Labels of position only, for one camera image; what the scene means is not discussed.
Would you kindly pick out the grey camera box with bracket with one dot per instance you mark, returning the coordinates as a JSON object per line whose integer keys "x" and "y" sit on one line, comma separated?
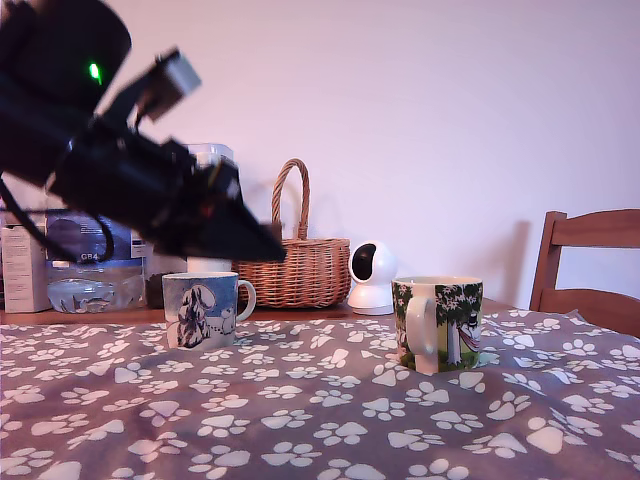
{"x": 172, "y": 80}

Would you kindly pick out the white insulated bottle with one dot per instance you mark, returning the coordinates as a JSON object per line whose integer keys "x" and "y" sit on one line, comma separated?
{"x": 207, "y": 265}

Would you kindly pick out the grey paw print tablecloth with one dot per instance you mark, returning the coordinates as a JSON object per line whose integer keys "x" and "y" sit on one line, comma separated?
{"x": 320, "y": 415}

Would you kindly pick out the small white round camera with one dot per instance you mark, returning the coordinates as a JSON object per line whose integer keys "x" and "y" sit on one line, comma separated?
{"x": 377, "y": 265}

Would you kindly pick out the green mug with tree print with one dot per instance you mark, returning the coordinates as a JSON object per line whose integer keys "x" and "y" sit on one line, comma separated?
{"x": 450, "y": 325}

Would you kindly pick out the clear plastic container with lid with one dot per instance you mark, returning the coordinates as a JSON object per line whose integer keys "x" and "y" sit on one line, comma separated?
{"x": 220, "y": 150}

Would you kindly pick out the white cardboard box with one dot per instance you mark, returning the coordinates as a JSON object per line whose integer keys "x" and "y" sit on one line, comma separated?
{"x": 22, "y": 270}

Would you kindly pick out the large clear water bottle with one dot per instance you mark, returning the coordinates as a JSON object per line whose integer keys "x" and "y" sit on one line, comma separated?
{"x": 95, "y": 295}

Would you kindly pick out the blue mug with snowy print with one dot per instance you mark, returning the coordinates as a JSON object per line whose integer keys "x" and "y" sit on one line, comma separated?
{"x": 200, "y": 310}

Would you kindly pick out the wooden chair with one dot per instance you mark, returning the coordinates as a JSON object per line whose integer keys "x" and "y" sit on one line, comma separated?
{"x": 590, "y": 300}

